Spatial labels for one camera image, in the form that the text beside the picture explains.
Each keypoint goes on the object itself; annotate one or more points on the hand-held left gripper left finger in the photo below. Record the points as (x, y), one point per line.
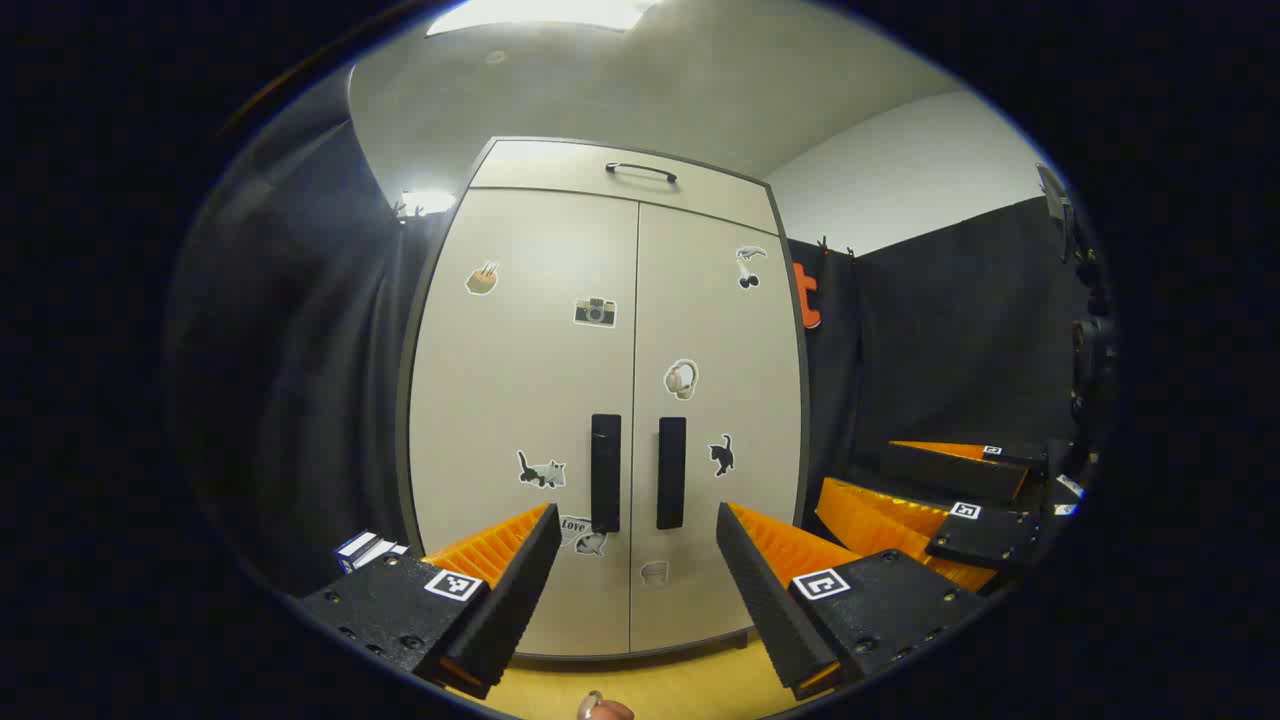
(515, 590)

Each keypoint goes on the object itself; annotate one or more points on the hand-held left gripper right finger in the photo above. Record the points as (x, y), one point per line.
(765, 590)

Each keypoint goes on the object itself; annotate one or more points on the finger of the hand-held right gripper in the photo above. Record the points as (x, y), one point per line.
(950, 475)
(890, 530)

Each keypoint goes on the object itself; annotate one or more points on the cabinet door with camera sticker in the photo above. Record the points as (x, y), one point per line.
(520, 380)

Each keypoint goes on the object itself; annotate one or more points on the cabinet door with headphone sticker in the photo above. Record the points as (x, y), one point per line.
(720, 340)

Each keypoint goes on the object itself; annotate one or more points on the white double-door shoe cabinet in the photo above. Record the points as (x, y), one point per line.
(560, 165)

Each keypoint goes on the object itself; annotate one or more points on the white cabinet drawer front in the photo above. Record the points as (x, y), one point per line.
(540, 168)

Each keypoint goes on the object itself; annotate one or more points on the blue white box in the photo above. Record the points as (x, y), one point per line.
(365, 548)

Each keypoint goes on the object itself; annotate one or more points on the ceiling light panel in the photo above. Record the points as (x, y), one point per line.
(540, 12)

